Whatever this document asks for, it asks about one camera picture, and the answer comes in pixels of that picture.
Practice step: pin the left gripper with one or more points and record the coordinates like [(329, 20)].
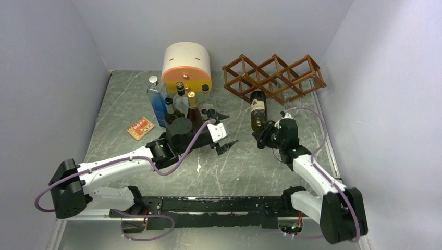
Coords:
[(221, 149)]

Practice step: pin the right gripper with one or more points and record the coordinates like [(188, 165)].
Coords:
[(262, 135)]

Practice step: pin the brown bottle gold foil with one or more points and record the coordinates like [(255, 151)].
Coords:
[(194, 115)]

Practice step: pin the dark bottle black neck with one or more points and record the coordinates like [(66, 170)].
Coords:
[(258, 110)]

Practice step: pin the clear round glass bottle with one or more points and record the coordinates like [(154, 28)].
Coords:
[(206, 100)]

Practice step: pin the clear square bottle black cap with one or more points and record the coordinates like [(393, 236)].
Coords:
[(180, 100)]

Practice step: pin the green bottle silver neck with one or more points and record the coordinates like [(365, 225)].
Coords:
[(172, 113)]

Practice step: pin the blue square bottle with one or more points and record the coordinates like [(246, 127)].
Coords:
[(157, 92)]

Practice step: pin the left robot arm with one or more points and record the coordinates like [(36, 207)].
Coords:
[(75, 188)]

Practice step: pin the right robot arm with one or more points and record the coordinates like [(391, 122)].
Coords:
[(338, 210)]

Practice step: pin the brown wooden wine rack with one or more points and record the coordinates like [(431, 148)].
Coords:
[(278, 80)]

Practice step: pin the orange snack packet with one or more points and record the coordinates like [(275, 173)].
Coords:
[(140, 128)]

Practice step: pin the cream drawer cabinet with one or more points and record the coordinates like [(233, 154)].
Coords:
[(186, 62)]

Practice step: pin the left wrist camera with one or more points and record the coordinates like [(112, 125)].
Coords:
[(217, 132)]

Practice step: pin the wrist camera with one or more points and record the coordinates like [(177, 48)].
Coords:
[(217, 132), (285, 115)]

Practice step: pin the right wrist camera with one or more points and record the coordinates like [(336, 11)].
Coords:
[(285, 115)]

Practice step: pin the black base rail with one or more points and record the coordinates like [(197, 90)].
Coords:
[(153, 212)]

